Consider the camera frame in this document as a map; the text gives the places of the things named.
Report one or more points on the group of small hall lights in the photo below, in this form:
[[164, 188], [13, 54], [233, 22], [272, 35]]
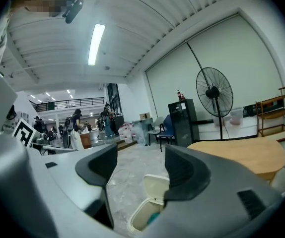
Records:
[[47, 94]]

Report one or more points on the white roller blind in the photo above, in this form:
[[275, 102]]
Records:
[[169, 83], [251, 58]]

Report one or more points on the black cabinet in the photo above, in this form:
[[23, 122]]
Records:
[[119, 123], [182, 123]]

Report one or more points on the oval wooden table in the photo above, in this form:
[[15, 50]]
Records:
[[232, 152]]

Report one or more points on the translucent storage box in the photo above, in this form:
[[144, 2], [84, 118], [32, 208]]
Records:
[[236, 116]]

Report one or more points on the black pedestal fan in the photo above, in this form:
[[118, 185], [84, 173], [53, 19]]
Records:
[[213, 92]]

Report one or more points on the tall dark soda bottle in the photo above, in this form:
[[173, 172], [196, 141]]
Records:
[[179, 95]]

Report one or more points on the grey chair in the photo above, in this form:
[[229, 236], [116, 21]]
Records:
[[158, 121]]

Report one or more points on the teal plastic scrap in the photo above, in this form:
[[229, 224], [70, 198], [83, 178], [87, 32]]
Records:
[[153, 218]]

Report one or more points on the long ceiling light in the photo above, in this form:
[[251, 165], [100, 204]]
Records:
[[96, 44]]

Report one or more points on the cluster of clear water jugs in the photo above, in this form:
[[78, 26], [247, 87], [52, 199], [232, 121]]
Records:
[[126, 133]]

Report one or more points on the short dark soda bottle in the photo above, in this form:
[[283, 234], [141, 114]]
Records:
[[183, 97]]

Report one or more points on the blue chair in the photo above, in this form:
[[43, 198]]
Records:
[[168, 126]]

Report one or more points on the wooden platform steps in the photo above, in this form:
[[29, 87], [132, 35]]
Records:
[[125, 145]]

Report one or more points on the round ceiling sensor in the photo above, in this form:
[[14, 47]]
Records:
[[107, 68]]

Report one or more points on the wooden shelf rack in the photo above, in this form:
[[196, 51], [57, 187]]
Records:
[[274, 130]]

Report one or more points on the cream lidded trash bin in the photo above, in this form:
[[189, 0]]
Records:
[[138, 217]]

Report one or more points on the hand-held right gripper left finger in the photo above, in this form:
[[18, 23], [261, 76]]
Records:
[[95, 167]]

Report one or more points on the plastic-wrapped grey box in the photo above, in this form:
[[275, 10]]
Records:
[[142, 130]]

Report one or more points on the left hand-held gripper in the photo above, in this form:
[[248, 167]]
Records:
[[24, 133]]

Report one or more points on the black head-mounted camera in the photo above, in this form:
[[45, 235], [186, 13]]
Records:
[[74, 9]]

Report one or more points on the brown cardboard box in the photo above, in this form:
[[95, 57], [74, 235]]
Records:
[[144, 116]]

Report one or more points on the black metal railing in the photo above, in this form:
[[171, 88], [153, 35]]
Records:
[[83, 101]]

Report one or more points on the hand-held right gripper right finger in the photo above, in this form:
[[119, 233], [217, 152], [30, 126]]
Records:
[[187, 175]]

